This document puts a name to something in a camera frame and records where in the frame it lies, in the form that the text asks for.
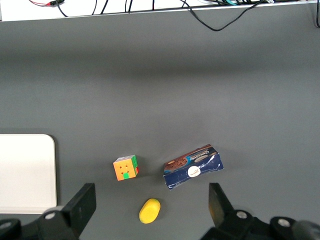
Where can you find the colourful puzzle cube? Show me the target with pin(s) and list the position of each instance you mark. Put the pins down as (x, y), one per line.
(124, 170)

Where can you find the dark grey table mat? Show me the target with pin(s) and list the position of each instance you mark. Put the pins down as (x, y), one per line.
(160, 87)

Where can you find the yellow lemon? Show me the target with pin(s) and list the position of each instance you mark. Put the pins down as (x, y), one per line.
(149, 211)

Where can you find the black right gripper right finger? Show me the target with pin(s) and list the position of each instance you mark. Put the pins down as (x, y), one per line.
(220, 207)

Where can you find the blue chocolate cookie box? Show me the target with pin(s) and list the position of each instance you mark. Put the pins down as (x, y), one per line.
(192, 170)

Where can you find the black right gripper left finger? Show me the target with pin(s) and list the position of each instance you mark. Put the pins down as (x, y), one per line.
(80, 207)

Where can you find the beige plastic tray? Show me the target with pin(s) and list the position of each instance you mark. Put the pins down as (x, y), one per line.
(27, 172)

